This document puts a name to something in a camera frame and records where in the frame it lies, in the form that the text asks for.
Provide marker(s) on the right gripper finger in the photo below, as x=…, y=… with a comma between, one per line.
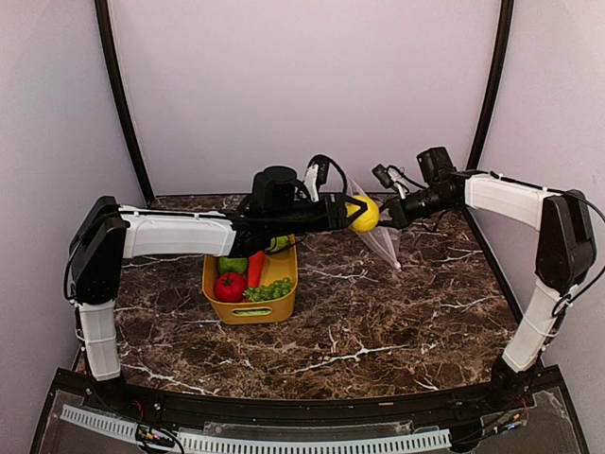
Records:
x=397, y=222
x=390, y=210

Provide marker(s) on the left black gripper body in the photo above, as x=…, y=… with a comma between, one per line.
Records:
x=290, y=223

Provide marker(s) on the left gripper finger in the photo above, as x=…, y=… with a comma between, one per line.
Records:
x=357, y=203
x=356, y=221

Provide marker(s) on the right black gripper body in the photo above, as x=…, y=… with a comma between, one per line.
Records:
x=433, y=204

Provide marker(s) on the yellow toy lemon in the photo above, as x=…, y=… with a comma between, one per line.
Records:
x=367, y=221

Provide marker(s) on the clear dotted zip bag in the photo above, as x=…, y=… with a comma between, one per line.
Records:
x=381, y=240

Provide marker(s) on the yellow plastic basket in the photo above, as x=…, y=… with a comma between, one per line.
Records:
x=281, y=266

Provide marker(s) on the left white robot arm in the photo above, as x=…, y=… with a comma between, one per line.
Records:
x=112, y=233

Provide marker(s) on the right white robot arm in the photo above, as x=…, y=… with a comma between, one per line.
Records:
x=566, y=251

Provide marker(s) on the green toy pear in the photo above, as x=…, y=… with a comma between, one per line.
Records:
x=277, y=244

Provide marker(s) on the orange toy carrot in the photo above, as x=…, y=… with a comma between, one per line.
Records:
x=256, y=265

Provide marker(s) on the green toy grapes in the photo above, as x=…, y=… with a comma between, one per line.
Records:
x=276, y=290

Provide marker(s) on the green toy apple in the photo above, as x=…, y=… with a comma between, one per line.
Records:
x=236, y=265

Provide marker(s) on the red toy tomato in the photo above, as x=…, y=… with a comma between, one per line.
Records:
x=230, y=287

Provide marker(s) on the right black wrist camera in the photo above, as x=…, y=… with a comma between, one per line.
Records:
x=435, y=164

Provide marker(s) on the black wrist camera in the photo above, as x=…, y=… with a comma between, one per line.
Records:
x=276, y=188
x=435, y=164

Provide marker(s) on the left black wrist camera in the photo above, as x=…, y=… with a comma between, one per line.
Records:
x=276, y=188

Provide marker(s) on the white slotted cable duct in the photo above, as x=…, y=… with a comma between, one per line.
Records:
x=223, y=438

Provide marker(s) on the black front rail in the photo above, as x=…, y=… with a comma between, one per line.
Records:
x=192, y=410

